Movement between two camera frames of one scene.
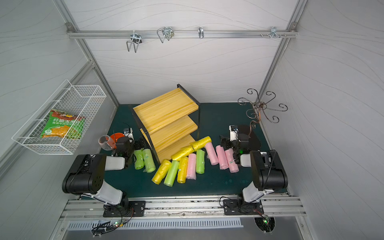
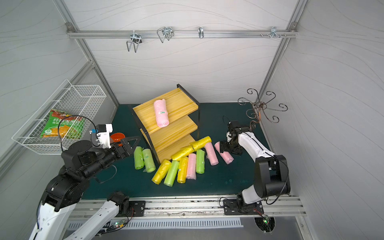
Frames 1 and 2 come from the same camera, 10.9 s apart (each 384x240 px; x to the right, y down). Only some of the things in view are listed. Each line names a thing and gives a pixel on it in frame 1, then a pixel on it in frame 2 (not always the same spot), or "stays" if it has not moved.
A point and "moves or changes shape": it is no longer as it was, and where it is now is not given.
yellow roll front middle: x=183 y=170 stays
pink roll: x=233 y=166 to x=161 y=113
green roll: x=200 y=161 stays
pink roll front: x=191 y=166 stays
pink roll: x=221 y=155 moves or changes shape
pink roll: x=211 y=153 stays
